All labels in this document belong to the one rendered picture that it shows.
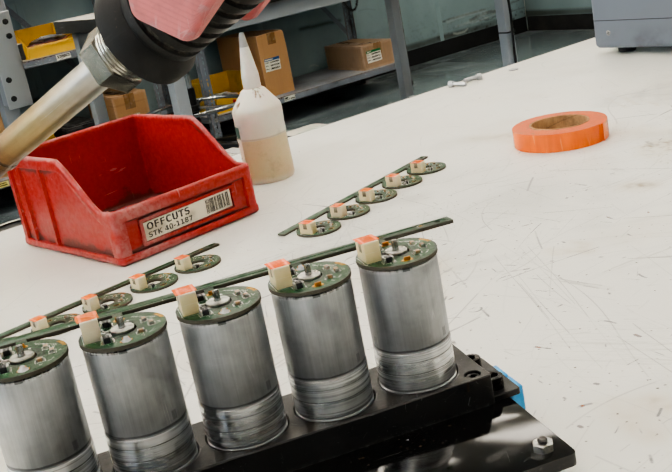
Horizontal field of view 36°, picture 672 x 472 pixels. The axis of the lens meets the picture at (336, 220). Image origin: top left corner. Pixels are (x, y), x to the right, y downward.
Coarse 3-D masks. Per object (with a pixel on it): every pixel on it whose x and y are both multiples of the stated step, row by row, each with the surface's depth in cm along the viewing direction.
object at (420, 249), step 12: (408, 240) 32; (420, 240) 32; (408, 252) 31; (420, 252) 31; (432, 252) 30; (360, 264) 31; (372, 264) 30; (384, 264) 30; (396, 264) 30; (408, 264) 30
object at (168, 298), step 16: (432, 224) 33; (384, 240) 32; (304, 256) 32; (320, 256) 32; (256, 272) 32; (208, 288) 31; (144, 304) 31; (160, 304) 31; (16, 336) 30; (32, 336) 30; (48, 336) 30
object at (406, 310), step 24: (432, 264) 30; (384, 288) 30; (408, 288) 30; (432, 288) 30; (384, 312) 30; (408, 312) 30; (432, 312) 31; (384, 336) 31; (408, 336) 31; (432, 336) 31; (384, 360) 31; (408, 360) 31; (432, 360) 31; (384, 384) 32; (408, 384) 31; (432, 384) 31
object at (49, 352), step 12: (12, 348) 29; (24, 348) 29; (36, 348) 29; (48, 348) 29; (60, 348) 28; (36, 360) 28; (48, 360) 28; (60, 360) 28; (0, 372) 27; (12, 372) 27; (24, 372) 27; (36, 372) 27
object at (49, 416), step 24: (24, 360) 28; (0, 384) 27; (24, 384) 27; (48, 384) 27; (72, 384) 28; (0, 408) 27; (24, 408) 27; (48, 408) 28; (72, 408) 28; (0, 432) 28; (24, 432) 28; (48, 432) 28; (72, 432) 28; (24, 456) 28; (48, 456) 28; (72, 456) 28; (96, 456) 29
